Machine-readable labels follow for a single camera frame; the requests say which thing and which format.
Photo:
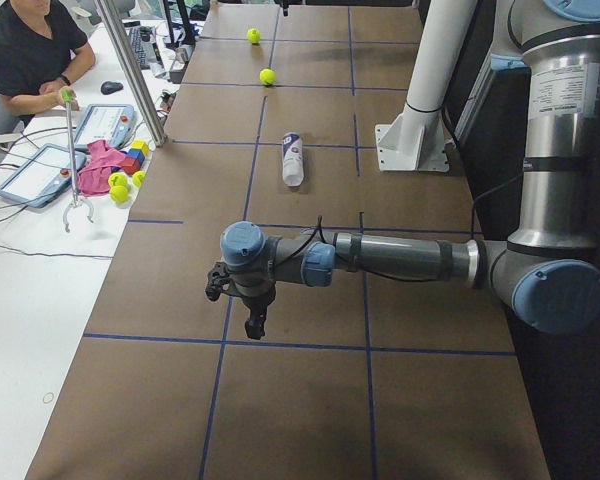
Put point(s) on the person in black shirt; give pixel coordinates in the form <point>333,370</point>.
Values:
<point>42,53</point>

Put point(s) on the blue teach pendant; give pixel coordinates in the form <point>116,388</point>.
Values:
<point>110,122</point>
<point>41,179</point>

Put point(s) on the near blue teach pendant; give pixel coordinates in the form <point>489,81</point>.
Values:
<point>41,179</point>

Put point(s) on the spare tennis ball front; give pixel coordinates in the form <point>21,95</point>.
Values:
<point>119,193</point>

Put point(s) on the far blue teach pendant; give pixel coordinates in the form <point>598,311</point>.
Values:
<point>110,122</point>

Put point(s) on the aluminium frame post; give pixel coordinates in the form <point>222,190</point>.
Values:
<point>132,71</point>

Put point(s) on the metal reacher grabber tool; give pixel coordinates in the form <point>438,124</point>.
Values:
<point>77,198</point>

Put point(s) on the black keyboard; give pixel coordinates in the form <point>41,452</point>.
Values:
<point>136,43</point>

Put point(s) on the spare tennis ball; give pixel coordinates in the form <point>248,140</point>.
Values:
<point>118,179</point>
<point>119,193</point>
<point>138,178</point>

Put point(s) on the yellow cube block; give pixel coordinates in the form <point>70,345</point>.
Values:
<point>141,146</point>

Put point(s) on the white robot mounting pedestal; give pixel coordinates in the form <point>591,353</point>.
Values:
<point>415,141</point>

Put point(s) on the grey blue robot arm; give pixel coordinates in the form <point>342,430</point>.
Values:
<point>542,270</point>

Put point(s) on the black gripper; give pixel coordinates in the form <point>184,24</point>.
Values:
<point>255,303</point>

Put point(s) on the clear Wilson tennis ball can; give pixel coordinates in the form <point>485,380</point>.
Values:
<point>292,159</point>

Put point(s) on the pink cloth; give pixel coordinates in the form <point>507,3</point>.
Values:
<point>93,179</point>

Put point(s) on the spare tennis ball left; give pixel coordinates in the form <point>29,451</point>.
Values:
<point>118,179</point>

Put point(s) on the black computer mouse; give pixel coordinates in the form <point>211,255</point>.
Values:
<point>110,87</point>

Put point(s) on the red block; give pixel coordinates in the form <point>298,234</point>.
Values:
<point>131,165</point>

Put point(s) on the spare tennis ball right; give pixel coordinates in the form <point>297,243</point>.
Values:
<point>138,178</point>

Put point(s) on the yellow tennis ball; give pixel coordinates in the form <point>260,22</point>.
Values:
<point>253,35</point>
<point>267,77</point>

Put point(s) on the blue block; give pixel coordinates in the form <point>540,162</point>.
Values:
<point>136,155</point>

